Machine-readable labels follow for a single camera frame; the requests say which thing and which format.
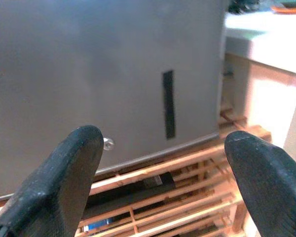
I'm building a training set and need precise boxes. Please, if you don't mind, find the wooden wine rack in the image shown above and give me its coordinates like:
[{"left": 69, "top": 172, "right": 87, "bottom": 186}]
[{"left": 0, "top": 106, "right": 273, "bottom": 237}]

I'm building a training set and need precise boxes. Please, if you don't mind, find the grey fridge door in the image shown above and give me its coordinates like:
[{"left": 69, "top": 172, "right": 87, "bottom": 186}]
[{"left": 0, "top": 0, "right": 226, "bottom": 202}]

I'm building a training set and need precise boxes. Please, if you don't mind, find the beige kitchen cabinet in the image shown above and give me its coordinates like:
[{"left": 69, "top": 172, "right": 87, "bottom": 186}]
[{"left": 222, "top": 53, "right": 296, "bottom": 158}]

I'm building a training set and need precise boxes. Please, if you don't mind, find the orange dish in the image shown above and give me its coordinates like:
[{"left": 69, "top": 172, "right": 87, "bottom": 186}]
[{"left": 271, "top": 3, "right": 296, "bottom": 15}]

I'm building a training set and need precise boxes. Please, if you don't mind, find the dark bottle in rack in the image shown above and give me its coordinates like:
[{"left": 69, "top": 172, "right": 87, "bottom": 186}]
[{"left": 85, "top": 171, "right": 177, "bottom": 218}]

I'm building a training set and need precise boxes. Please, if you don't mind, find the black tape strip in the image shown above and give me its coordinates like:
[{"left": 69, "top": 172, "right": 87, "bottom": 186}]
[{"left": 162, "top": 70, "right": 176, "bottom": 140}]

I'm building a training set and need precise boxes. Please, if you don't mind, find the blue box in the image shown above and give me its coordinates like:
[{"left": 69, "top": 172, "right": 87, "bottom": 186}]
[{"left": 85, "top": 218, "right": 116, "bottom": 232}]

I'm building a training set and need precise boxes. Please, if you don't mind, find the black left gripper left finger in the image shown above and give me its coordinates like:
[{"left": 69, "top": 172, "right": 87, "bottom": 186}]
[{"left": 0, "top": 125, "right": 105, "bottom": 237}]

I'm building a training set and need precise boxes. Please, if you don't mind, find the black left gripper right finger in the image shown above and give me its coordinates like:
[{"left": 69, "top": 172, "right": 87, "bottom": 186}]
[{"left": 223, "top": 130, "right": 296, "bottom": 237}]

